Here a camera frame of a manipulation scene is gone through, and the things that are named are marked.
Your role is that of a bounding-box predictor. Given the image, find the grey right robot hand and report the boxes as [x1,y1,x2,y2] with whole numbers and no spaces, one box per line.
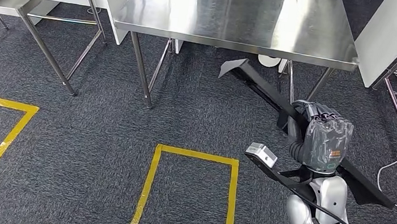
[284,98,357,178]

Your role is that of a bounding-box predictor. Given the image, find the long black plastic part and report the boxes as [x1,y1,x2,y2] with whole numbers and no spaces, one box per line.
[205,55,397,210]

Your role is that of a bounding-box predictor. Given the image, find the steel workbench table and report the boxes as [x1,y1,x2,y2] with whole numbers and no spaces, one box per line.
[103,0,368,135]

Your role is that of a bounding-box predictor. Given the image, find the white round object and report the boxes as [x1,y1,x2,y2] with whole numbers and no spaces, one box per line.
[256,54,282,70]

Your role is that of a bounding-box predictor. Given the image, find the black camera bracket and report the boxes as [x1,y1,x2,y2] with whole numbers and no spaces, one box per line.
[240,153,321,197]

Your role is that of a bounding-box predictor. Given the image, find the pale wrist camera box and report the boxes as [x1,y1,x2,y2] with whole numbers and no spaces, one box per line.
[243,141,280,170]

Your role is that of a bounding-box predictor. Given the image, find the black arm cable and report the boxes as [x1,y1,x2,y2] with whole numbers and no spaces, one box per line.
[284,187,361,224]

